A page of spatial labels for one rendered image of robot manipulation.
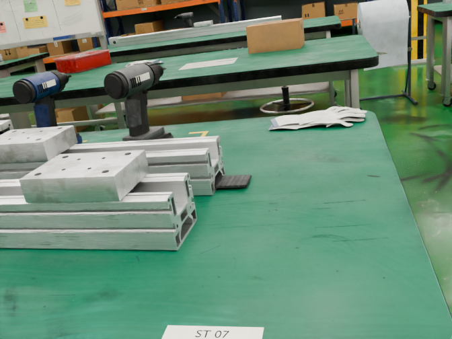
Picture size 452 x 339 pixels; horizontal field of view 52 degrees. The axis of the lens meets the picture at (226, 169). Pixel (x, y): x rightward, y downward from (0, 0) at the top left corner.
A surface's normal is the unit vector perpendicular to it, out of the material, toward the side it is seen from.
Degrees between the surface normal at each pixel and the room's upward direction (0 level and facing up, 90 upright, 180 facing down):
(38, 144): 90
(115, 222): 90
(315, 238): 0
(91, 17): 90
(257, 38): 89
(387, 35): 104
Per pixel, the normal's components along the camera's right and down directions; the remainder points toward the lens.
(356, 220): -0.14, -0.93
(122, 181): 0.96, -0.04
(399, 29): -0.11, 0.55
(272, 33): -0.29, 0.33
